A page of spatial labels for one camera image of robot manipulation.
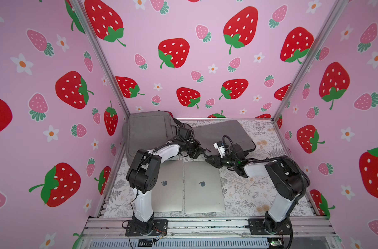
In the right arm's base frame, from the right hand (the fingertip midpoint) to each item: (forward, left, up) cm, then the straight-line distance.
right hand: (204, 162), depth 88 cm
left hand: (+8, -2, +2) cm, 8 cm away
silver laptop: (-17, +20, -10) cm, 28 cm away
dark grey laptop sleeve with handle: (+26, -2, -6) cm, 27 cm away
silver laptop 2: (-12, 0, -8) cm, 15 cm away
